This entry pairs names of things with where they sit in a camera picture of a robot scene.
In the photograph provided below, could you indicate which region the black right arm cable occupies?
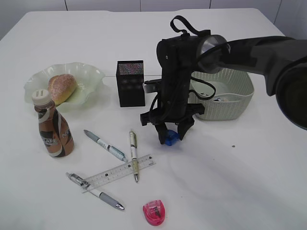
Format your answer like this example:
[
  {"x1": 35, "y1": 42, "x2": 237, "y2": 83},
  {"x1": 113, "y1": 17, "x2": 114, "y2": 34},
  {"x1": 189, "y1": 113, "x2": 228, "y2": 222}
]
[{"x1": 169, "y1": 15, "x2": 212, "y2": 39}]

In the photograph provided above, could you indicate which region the white grey ballpoint pen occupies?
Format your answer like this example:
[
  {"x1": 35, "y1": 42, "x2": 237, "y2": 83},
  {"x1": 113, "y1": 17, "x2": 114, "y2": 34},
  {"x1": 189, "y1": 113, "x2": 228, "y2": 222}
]
[{"x1": 66, "y1": 172, "x2": 125, "y2": 211}]

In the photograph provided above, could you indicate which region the clear plastic ruler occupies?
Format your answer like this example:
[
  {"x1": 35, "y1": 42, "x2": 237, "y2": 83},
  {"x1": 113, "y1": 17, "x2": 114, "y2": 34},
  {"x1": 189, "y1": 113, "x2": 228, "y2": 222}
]
[{"x1": 82, "y1": 154, "x2": 155, "y2": 193}]

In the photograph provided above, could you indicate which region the grey blue ballpoint pen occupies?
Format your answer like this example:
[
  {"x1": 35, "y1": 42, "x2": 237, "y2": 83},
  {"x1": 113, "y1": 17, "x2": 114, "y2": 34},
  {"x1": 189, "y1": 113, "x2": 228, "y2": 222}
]
[{"x1": 83, "y1": 129, "x2": 128, "y2": 163}]

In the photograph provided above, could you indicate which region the large paper ball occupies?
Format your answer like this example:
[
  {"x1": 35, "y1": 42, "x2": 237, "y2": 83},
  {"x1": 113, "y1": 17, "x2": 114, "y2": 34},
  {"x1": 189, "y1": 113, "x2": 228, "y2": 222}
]
[{"x1": 213, "y1": 95, "x2": 233, "y2": 102}]

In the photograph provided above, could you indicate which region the black mesh pen holder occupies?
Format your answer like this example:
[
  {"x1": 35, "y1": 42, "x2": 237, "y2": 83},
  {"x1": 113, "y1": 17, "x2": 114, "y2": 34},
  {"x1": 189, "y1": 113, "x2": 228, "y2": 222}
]
[{"x1": 116, "y1": 60, "x2": 145, "y2": 107}]

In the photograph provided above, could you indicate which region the pale green plastic basket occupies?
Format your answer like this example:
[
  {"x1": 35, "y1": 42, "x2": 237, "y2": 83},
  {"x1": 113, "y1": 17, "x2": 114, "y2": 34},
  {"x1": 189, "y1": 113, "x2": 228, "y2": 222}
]
[{"x1": 189, "y1": 69, "x2": 254, "y2": 121}]

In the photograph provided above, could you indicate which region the pink pencil sharpener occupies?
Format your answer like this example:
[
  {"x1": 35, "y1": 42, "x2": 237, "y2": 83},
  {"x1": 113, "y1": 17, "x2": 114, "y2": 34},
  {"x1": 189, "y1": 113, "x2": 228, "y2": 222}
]
[{"x1": 142, "y1": 199, "x2": 165, "y2": 226}]

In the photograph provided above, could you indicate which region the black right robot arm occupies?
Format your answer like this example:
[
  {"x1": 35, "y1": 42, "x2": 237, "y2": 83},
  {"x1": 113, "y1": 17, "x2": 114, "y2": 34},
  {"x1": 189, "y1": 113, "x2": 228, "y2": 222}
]
[{"x1": 140, "y1": 35, "x2": 307, "y2": 144}]

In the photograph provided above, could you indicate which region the green wavy glass plate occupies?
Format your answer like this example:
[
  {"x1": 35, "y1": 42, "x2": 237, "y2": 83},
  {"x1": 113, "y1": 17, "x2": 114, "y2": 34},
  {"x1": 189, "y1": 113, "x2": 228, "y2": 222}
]
[{"x1": 24, "y1": 62, "x2": 105, "y2": 113}]

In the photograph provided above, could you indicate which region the small paper ball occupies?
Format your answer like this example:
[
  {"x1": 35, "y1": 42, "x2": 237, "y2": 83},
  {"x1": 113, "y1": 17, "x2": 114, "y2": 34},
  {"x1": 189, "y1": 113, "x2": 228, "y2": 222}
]
[{"x1": 199, "y1": 92, "x2": 210, "y2": 97}]

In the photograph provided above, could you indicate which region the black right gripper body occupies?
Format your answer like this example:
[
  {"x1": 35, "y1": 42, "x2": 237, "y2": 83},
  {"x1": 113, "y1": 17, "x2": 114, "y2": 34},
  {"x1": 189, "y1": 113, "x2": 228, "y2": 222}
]
[{"x1": 141, "y1": 36, "x2": 204, "y2": 126}]

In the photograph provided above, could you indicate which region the white cream ballpoint pen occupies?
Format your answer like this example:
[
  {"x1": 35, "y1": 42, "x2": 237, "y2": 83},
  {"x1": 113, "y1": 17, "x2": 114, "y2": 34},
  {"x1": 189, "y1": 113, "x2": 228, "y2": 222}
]
[{"x1": 129, "y1": 130, "x2": 139, "y2": 183}]

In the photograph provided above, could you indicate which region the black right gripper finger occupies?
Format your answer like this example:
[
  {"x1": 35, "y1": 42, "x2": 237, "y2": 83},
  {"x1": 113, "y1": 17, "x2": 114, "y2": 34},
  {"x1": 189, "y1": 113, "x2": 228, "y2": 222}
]
[
  {"x1": 177, "y1": 118, "x2": 194, "y2": 140},
  {"x1": 155, "y1": 123, "x2": 168, "y2": 144}
]

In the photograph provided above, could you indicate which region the sugared bread bun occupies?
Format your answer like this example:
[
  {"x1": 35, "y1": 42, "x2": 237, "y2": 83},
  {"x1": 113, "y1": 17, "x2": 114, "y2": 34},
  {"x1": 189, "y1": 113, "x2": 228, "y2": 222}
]
[{"x1": 47, "y1": 74, "x2": 77, "y2": 105}]

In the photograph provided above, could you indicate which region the brown Nescafe coffee bottle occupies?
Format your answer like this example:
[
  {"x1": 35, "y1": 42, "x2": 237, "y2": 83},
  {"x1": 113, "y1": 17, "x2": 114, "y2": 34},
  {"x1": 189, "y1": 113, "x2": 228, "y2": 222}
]
[{"x1": 32, "y1": 89, "x2": 74, "y2": 158}]

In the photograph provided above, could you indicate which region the blue pencil sharpener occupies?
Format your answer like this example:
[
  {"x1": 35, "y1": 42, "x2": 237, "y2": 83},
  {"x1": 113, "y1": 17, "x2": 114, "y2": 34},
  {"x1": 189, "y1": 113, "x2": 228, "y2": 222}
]
[{"x1": 164, "y1": 129, "x2": 180, "y2": 146}]

